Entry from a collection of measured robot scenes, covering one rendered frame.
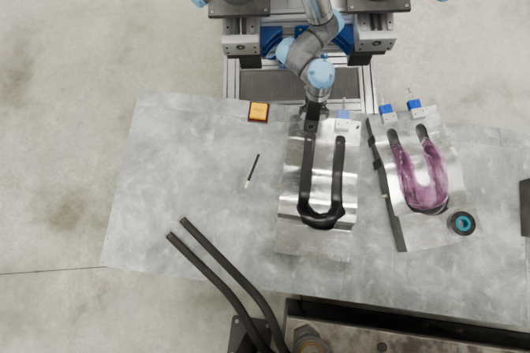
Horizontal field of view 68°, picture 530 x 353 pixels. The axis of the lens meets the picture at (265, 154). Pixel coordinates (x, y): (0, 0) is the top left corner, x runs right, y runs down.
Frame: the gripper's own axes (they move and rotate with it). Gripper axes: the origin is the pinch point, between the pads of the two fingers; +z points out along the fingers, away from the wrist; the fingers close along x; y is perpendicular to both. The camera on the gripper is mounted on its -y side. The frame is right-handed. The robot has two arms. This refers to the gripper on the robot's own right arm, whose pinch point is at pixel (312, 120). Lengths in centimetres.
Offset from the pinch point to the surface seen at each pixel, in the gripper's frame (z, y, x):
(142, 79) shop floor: 90, 48, 106
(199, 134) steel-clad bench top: 10.7, -7.1, 42.9
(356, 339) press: 12, -73, -24
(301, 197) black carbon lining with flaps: -0.6, -28.5, 0.8
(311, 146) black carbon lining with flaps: 2.6, -9.0, -0.6
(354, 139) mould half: 1.7, -5.0, -15.8
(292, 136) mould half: 1.7, -6.5, 6.3
